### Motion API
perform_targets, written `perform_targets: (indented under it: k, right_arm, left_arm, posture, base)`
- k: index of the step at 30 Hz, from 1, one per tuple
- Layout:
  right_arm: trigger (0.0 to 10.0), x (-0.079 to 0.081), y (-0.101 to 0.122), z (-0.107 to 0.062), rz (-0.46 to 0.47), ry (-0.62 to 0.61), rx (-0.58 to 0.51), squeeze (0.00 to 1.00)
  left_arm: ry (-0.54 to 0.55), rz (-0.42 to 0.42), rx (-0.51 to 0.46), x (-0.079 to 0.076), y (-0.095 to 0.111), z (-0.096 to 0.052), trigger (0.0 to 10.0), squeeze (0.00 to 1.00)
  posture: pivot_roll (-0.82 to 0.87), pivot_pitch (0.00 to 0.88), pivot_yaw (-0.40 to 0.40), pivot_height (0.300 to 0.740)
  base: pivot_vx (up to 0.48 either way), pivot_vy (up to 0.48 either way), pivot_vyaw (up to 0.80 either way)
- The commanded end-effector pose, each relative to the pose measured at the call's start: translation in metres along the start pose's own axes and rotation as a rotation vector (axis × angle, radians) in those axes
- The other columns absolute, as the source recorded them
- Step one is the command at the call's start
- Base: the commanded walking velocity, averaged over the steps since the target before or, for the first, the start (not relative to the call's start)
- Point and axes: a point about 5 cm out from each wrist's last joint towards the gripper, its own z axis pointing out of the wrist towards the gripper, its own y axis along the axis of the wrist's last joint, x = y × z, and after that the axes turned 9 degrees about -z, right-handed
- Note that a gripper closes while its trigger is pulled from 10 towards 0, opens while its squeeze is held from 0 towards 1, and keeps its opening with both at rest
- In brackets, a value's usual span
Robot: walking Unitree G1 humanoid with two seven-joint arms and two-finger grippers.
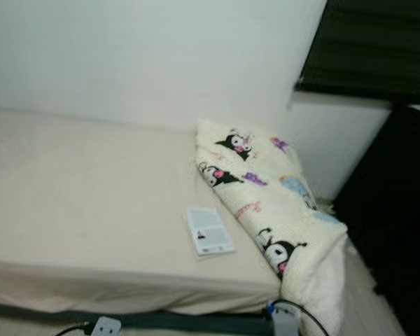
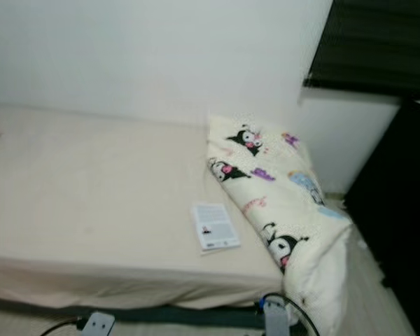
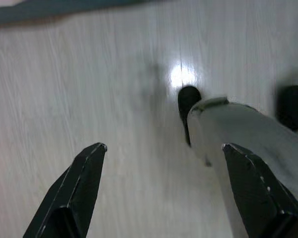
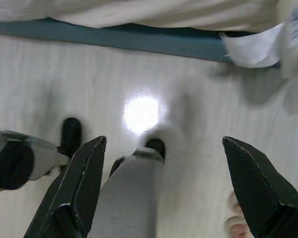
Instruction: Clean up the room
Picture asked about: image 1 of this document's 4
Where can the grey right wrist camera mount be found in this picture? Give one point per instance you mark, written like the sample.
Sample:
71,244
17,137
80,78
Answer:
285,322

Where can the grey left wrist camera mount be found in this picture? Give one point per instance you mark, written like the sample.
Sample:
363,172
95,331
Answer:
106,327

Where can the cream cartoon print blanket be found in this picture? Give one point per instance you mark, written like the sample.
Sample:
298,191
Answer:
280,203

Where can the dark window blind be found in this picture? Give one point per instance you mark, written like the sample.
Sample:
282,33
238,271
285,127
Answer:
378,49

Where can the cream sheeted bed mattress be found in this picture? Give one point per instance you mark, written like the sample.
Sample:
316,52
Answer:
91,196

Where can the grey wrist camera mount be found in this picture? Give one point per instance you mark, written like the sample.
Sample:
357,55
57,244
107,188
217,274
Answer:
285,322
106,327

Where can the black cabinet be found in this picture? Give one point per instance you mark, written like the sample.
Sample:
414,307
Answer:
399,210

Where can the white cover paperback book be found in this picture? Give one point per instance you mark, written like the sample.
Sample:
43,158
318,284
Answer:
210,232

